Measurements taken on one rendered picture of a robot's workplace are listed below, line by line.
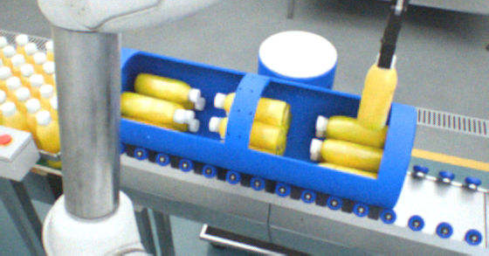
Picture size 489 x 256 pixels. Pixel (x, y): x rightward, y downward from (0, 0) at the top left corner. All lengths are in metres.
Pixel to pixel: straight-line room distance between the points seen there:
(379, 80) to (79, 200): 0.67
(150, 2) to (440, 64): 3.31
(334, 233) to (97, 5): 1.11
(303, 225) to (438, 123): 1.89
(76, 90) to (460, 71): 3.22
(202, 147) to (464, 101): 2.40
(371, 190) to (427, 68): 2.44
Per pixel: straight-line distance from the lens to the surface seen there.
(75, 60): 0.76
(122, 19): 0.56
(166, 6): 0.57
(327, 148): 1.40
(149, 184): 1.61
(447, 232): 1.46
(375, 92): 1.16
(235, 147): 1.32
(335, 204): 1.43
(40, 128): 1.58
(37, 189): 1.77
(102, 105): 0.80
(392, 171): 1.28
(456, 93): 3.53
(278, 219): 1.51
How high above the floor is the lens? 2.08
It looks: 43 degrees down
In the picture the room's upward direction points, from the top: straight up
